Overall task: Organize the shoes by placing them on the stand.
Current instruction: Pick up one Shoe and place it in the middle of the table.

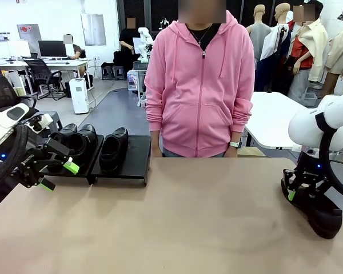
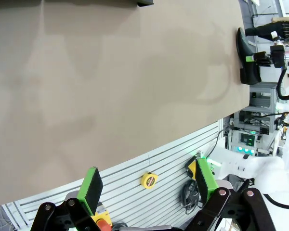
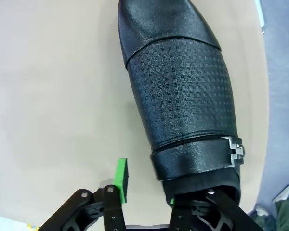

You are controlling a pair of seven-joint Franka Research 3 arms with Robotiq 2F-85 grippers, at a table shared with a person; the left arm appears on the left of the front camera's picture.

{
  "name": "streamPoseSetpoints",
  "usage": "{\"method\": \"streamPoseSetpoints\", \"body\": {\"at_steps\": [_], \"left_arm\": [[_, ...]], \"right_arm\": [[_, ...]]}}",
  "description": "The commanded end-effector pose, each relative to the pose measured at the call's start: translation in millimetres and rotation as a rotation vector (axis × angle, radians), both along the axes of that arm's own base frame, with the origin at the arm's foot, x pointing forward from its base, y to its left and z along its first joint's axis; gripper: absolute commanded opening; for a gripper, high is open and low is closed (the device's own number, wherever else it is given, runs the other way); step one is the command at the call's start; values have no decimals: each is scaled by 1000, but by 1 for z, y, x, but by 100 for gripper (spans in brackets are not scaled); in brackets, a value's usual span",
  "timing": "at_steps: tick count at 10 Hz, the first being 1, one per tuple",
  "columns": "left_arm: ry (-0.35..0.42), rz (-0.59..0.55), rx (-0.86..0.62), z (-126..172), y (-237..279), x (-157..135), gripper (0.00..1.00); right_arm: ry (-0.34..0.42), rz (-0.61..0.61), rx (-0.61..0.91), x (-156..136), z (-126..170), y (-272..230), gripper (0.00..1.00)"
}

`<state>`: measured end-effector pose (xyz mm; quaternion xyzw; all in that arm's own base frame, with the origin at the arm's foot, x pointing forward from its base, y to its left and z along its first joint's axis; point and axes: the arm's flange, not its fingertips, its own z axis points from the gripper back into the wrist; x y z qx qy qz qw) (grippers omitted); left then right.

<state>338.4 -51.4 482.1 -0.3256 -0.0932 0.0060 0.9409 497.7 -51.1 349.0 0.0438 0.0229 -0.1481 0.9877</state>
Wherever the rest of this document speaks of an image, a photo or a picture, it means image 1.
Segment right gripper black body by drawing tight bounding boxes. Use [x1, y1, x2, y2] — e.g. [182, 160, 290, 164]
[294, 150, 332, 191]

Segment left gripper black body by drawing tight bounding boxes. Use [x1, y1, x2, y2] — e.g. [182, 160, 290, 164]
[12, 144, 51, 189]

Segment black slip-on loafer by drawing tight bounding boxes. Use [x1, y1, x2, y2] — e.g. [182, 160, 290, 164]
[99, 127, 129, 172]
[280, 178, 343, 240]

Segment person's left forearm pink sleeve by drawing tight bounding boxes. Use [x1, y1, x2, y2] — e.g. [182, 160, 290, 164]
[231, 96, 254, 135]

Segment person's right forearm pink sleeve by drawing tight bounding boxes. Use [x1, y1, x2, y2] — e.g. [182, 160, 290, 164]
[146, 96, 162, 132]

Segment black shoe stand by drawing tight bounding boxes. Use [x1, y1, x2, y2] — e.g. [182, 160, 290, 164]
[90, 134, 152, 187]
[34, 132, 105, 185]

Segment person's left hand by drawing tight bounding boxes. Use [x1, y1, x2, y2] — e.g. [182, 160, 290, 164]
[225, 146, 242, 158]

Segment person's right hand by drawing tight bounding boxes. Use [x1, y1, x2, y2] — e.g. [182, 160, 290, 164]
[150, 130, 164, 158]

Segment gray plastic stool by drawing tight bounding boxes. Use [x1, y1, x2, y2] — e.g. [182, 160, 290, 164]
[35, 110, 63, 135]

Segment cardboard box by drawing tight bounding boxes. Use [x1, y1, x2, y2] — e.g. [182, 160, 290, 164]
[237, 148, 266, 158]

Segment white table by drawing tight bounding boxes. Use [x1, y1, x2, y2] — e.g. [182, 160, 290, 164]
[244, 91, 308, 151]

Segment white air purifier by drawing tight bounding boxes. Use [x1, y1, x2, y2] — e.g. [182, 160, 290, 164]
[69, 77, 90, 114]

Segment clear plastic bin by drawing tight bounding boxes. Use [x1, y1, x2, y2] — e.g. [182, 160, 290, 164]
[304, 92, 318, 108]

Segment black mesh office chair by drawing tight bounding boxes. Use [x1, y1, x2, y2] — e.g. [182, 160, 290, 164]
[0, 59, 37, 112]

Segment black armrest office chair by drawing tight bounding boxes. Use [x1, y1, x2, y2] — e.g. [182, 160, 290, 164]
[27, 58, 63, 101]

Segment white office desk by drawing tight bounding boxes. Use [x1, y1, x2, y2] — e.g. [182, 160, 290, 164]
[0, 58, 89, 86]

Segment equipment cart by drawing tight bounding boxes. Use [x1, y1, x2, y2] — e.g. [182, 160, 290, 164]
[127, 61, 148, 108]

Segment seated person dark shirt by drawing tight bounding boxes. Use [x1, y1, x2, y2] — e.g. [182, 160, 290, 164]
[63, 33, 87, 78]

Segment black backpack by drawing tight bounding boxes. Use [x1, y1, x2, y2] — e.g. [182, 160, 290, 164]
[113, 50, 130, 72]

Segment white computer monitor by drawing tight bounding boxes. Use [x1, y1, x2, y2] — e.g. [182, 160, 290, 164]
[7, 39, 31, 57]

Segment black computer monitor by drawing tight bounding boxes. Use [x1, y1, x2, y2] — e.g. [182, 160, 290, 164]
[38, 39, 67, 58]

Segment mannequin bucket hat beige jacket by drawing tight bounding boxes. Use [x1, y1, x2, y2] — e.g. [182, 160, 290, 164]
[321, 7, 343, 96]

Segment mannequin cream jacket red top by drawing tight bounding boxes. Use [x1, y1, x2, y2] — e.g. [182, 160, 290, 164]
[287, 0, 329, 99]

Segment gray board red sign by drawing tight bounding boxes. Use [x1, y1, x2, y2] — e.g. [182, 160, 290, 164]
[16, 23, 42, 43]

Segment mannequin white navy jacket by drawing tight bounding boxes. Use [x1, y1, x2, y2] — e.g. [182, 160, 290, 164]
[259, 2, 293, 92]

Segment standing person black shirt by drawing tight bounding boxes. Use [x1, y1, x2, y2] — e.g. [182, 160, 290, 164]
[119, 17, 140, 72]

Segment person in pink hoodie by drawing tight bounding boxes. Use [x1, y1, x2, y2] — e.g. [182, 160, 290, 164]
[144, 10, 256, 158]

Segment mannequin gray top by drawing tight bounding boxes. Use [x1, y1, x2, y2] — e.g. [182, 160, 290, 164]
[246, 4, 274, 62]

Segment small white robot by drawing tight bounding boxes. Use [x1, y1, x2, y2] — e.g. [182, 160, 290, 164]
[137, 27, 154, 62]

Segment black undershirt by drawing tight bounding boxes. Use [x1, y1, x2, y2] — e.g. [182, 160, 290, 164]
[187, 23, 221, 49]

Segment black corrugated cable conduit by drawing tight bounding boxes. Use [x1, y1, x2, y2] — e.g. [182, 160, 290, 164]
[315, 112, 343, 200]
[0, 124, 29, 195]

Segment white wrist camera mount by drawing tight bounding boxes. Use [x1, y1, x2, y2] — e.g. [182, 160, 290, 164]
[24, 113, 54, 132]

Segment wall whiteboard panel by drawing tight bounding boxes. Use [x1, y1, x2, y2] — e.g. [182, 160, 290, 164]
[80, 13, 107, 46]

